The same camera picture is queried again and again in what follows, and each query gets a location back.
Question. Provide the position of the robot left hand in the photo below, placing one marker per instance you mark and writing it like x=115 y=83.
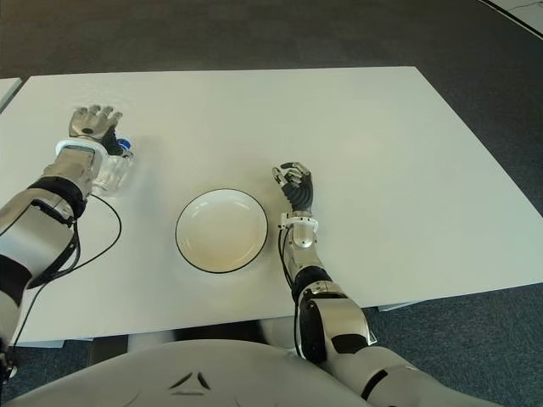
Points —
x=91 y=120

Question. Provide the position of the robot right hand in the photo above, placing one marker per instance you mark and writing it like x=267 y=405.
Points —
x=301 y=191

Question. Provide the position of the clear water bottle blue cap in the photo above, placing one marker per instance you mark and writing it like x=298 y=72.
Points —
x=114 y=174

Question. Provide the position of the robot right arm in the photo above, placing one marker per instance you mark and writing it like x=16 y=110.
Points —
x=335 y=313

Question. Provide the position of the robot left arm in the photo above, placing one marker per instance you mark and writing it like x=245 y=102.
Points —
x=38 y=237

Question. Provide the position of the white plate black rim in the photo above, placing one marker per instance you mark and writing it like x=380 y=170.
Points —
x=220 y=231

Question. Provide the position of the grey robot torso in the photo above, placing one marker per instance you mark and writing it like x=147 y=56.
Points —
x=212 y=373

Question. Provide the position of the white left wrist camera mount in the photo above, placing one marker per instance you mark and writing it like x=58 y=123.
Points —
x=80 y=144

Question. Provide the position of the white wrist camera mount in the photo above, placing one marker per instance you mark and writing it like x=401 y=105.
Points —
x=80 y=144
x=299 y=221

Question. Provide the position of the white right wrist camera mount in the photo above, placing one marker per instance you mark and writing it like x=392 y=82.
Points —
x=299 y=221

